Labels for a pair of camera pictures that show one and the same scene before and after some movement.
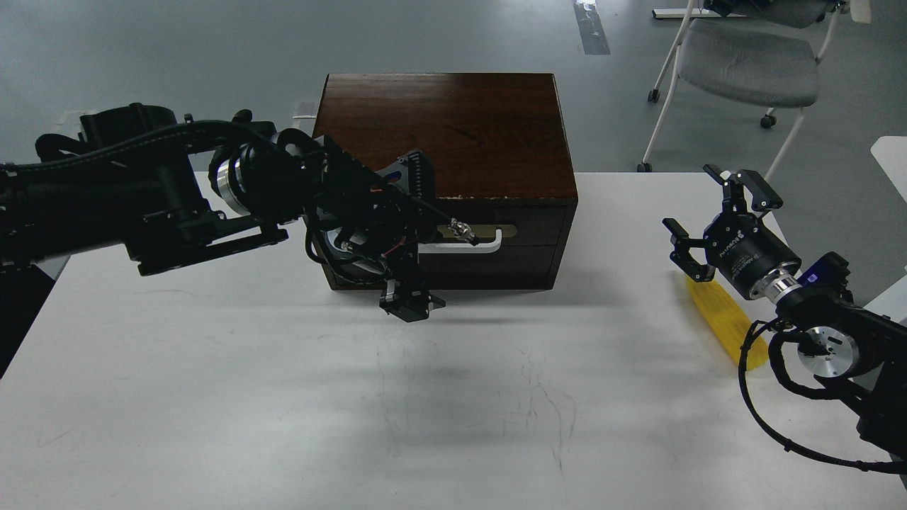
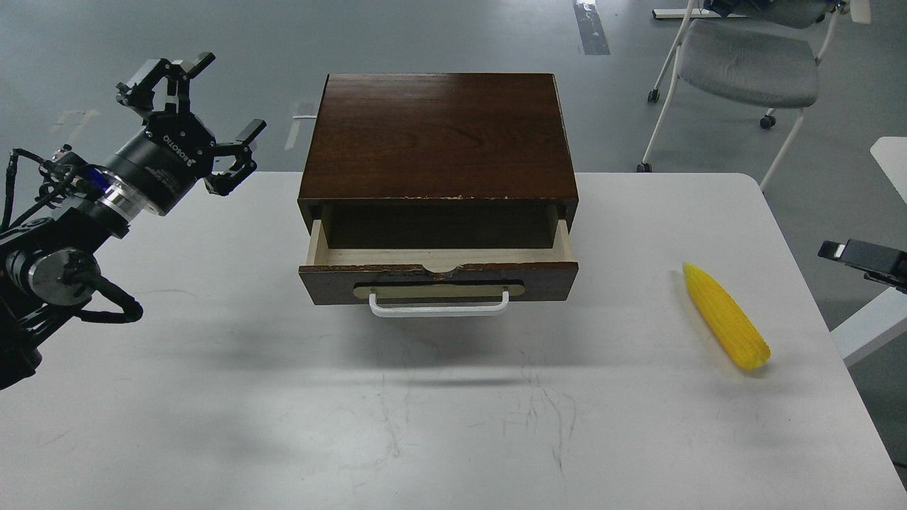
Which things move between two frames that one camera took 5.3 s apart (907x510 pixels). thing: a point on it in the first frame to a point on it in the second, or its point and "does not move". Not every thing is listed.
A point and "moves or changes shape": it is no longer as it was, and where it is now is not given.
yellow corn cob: (730, 323) does not move
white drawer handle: (462, 248) to (392, 312)
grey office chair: (764, 53) does not move
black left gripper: (365, 223) to (154, 169)
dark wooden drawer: (533, 238) moves or changes shape
